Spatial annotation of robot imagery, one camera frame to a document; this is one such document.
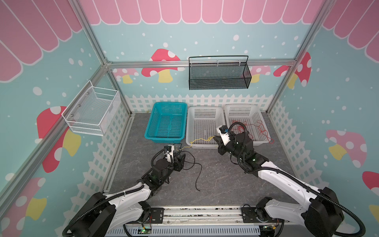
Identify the middle white plastic basket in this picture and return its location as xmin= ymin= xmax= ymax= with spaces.
xmin=186 ymin=106 xmax=226 ymax=149

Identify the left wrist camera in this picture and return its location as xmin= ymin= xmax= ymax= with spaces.
xmin=164 ymin=145 xmax=175 ymax=164

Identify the black wire mesh wall basket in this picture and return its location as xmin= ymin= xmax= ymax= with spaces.
xmin=188 ymin=55 xmax=252 ymax=90

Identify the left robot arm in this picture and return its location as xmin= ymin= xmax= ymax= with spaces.
xmin=62 ymin=145 xmax=186 ymax=237

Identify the teal plastic basket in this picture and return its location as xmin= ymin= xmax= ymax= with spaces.
xmin=145 ymin=102 xmax=188 ymax=144

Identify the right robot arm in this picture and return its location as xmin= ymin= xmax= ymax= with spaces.
xmin=213 ymin=121 xmax=366 ymax=237

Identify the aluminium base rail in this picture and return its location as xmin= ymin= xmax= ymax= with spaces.
xmin=79 ymin=205 xmax=326 ymax=237

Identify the white wire mesh wall basket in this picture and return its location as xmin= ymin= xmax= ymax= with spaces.
xmin=62 ymin=81 xmax=121 ymax=136

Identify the white plastic basket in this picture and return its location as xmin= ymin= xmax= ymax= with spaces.
xmin=224 ymin=104 xmax=274 ymax=146
xmin=186 ymin=106 xmax=226 ymax=149

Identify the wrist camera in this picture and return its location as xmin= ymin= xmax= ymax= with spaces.
xmin=164 ymin=145 xmax=175 ymax=164
xmin=217 ymin=125 xmax=230 ymax=146

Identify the right white plastic basket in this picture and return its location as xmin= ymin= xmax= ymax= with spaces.
xmin=224 ymin=104 xmax=274 ymax=146

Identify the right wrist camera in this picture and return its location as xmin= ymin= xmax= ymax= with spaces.
xmin=217 ymin=125 xmax=230 ymax=146

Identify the yellow cable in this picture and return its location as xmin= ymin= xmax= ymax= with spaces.
xmin=181 ymin=135 xmax=217 ymax=148

